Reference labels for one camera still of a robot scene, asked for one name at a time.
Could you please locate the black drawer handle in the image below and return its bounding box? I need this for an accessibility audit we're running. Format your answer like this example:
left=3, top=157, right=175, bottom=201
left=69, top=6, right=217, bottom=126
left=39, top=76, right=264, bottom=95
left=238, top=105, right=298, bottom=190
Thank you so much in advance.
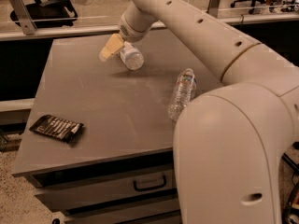
left=133, top=175, right=167, bottom=192

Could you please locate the black rxbar chocolate wrapper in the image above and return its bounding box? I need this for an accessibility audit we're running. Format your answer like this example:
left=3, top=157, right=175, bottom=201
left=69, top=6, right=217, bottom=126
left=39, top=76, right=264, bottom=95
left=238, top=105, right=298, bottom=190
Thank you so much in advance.
left=29, top=115, right=83, bottom=143

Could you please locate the clear crinkled water bottle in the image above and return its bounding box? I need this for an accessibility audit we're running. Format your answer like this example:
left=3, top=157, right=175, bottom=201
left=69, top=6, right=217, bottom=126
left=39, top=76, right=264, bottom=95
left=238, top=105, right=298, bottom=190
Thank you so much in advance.
left=168, top=68, right=197, bottom=121

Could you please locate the metal bracket left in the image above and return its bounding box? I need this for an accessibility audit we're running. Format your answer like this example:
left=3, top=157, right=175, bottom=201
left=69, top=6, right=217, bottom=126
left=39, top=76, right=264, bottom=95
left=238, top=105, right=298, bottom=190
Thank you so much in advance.
left=9, top=0, right=36, bottom=35

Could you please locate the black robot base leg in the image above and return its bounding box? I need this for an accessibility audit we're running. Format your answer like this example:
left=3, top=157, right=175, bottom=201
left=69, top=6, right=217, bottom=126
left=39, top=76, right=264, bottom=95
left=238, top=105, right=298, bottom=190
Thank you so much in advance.
left=282, top=142, right=299, bottom=173

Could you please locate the blue label plastic bottle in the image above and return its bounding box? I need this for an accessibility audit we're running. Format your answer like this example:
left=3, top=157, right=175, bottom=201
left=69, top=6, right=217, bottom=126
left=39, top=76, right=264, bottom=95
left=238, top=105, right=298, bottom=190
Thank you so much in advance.
left=119, top=42, right=144, bottom=71

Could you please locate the black office chair left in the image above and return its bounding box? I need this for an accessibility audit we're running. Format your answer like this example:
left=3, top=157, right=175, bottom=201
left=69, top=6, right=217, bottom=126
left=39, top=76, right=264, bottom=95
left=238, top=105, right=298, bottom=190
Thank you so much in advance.
left=10, top=0, right=78, bottom=29

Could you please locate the metal bracket right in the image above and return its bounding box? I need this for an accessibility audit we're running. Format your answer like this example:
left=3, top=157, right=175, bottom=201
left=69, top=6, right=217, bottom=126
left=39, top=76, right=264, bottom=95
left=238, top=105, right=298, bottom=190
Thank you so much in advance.
left=207, top=0, right=221, bottom=18

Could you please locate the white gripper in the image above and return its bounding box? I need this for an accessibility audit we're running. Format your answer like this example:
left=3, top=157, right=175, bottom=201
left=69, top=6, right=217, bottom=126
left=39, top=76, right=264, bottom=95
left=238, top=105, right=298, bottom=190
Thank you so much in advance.
left=99, top=2, right=157, bottom=62

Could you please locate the grey drawer cabinet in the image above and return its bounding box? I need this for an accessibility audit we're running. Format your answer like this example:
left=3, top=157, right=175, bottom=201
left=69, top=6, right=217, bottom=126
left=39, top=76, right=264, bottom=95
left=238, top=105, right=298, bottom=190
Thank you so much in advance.
left=12, top=30, right=220, bottom=224

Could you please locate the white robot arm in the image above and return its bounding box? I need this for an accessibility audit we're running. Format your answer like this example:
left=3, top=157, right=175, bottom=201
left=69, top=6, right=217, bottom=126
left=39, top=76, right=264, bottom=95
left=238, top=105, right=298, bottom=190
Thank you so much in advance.
left=100, top=0, right=299, bottom=224

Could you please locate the metal bracket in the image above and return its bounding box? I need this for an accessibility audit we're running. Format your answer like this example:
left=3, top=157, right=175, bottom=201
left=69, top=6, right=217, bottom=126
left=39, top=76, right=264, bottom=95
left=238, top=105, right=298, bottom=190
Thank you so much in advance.
left=9, top=0, right=36, bottom=35
left=207, top=0, right=221, bottom=18

